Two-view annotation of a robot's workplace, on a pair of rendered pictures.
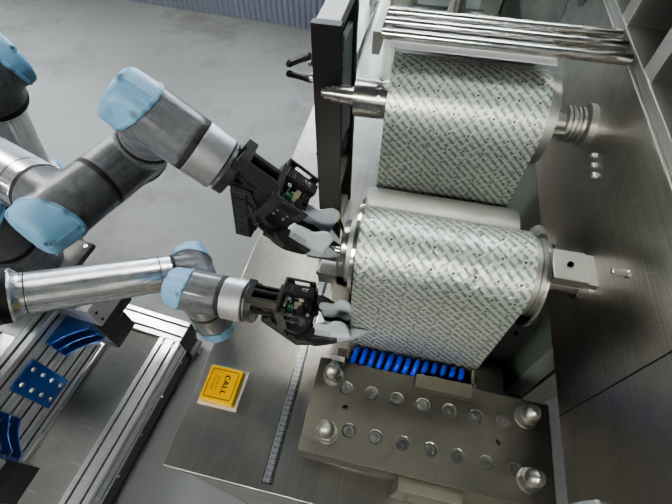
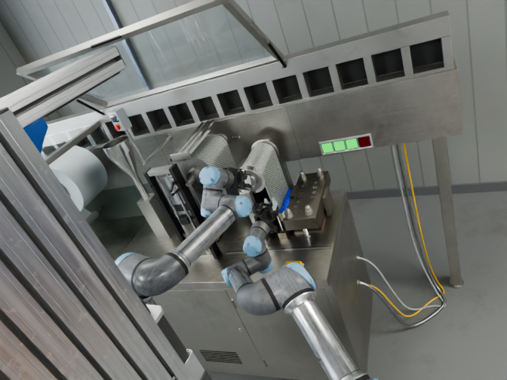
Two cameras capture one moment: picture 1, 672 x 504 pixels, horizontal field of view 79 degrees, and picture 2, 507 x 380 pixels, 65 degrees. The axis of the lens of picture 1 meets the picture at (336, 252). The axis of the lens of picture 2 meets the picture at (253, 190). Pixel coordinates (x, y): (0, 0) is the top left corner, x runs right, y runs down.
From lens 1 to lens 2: 1.57 m
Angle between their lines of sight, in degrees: 58
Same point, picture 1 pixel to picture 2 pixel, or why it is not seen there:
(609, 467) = (311, 138)
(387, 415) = (303, 202)
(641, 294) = (276, 124)
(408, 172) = not seen: hidden behind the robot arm
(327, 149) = (195, 209)
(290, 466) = (324, 242)
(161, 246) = not seen: outside the picture
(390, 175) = not seen: hidden behind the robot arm
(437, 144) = (219, 162)
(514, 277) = (267, 147)
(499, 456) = (314, 180)
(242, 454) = (321, 256)
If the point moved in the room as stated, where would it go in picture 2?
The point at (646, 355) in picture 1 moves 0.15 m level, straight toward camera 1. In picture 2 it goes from (289, 124) to (302, 131)
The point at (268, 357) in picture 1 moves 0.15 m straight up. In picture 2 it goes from (280, 260) to (269, 235)
